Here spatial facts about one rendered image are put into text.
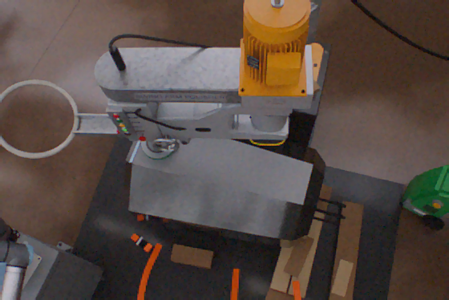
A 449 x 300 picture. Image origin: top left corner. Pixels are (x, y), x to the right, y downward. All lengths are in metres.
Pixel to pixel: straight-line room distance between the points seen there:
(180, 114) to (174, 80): 0.30
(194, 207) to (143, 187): 0.34
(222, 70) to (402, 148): 2.23
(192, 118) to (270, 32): 0.79
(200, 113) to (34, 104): 2.42
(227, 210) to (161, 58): 1.10
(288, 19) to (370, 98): 2.48
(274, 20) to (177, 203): 1.53
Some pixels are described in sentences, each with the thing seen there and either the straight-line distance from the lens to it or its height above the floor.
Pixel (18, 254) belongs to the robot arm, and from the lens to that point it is 2.04.
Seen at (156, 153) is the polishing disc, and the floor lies 0.91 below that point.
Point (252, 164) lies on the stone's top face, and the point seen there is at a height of 0.85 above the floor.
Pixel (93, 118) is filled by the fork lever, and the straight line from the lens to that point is 2.60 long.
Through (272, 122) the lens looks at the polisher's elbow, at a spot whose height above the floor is 1.40.
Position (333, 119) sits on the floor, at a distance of 3.74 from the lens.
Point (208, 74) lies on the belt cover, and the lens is 1.86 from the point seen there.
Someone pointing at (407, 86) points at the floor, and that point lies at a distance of 4.07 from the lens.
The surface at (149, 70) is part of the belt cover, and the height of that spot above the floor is 1.72.
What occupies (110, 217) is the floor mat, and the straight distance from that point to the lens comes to 3.54.
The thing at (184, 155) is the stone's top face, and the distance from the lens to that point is 2.65.
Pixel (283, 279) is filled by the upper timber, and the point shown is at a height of 0.19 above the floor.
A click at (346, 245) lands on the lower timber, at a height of 0.08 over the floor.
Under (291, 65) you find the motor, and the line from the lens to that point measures 1.56.
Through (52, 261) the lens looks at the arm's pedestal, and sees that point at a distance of 2.71.
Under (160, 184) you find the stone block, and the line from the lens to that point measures 2.69.
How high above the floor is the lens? 3.28
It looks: 67 degrees down
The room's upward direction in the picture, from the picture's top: 9 degrees counter-clockwise
